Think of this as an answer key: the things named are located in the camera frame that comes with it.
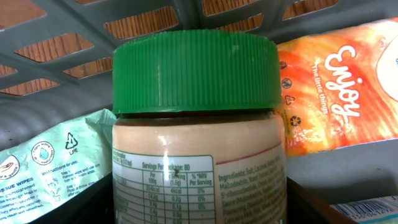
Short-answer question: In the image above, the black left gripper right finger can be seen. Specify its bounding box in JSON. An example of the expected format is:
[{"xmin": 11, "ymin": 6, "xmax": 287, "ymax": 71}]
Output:
[{"xmin": 287, "ymin": 177, "xmax": 357, "ymax": 224}]

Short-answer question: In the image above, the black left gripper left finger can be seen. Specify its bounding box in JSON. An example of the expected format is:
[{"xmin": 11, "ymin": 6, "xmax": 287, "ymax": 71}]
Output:
[{"xmin": 32, "ymin": 174, "xmax": 114, "ymax": 224}]

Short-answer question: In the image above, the green wet wipes pack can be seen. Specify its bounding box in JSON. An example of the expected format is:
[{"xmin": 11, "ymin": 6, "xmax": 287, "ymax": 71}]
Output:
[{"xmin": 1, "ymin": 109, "xmax": 116, "ymax": 223}]

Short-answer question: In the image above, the teal tissue pack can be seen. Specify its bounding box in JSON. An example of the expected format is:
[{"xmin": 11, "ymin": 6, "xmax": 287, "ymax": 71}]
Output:
[{"xmin": 331, "ymin": 195, "xmax": 397, "ymax": 224}]

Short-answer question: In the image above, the orange tissue pack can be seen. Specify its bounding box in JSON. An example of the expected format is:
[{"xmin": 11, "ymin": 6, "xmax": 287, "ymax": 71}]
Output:
[{"xmin": 277, "ymin": 17, "xmax": 397, "ymax": 156}]

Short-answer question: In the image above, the grey plastic basket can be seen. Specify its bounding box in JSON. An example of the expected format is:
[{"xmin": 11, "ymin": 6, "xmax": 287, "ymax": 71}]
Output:
[{"xmin": 0, "ymin": 0, "xmax": 398, "ymax": 205}]

